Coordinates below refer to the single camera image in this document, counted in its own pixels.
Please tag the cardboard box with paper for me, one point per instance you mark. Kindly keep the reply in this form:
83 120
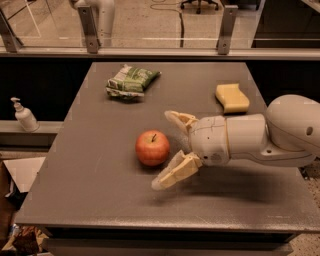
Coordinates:
24 238

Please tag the green chip bag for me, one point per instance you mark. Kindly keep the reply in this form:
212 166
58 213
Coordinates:
130 82

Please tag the black office chair base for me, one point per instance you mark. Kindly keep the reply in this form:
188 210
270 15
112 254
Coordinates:
199 4

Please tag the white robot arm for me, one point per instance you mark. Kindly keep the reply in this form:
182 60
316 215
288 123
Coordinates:
287 134

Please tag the white pipe behind glass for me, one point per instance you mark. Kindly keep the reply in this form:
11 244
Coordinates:
104 12

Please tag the metal railing bar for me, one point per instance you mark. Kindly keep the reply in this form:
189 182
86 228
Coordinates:
171 53

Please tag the yellow sponge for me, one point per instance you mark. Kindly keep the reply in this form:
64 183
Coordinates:
232 98

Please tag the metal railing post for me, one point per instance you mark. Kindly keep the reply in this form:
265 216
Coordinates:
89 29
226 29

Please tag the far left metal post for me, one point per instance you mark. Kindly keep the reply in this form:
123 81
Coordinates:
11 42

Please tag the white pump bottle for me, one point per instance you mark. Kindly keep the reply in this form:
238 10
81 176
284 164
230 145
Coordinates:
24 116

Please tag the red apple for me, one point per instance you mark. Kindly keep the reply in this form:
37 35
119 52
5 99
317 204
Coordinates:
152 148

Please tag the left metal railing post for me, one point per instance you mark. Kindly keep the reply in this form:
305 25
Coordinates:
89 29

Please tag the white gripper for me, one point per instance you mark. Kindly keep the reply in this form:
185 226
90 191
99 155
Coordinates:
209 140

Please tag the right metal railing post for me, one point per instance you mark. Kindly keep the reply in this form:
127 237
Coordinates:
226 29

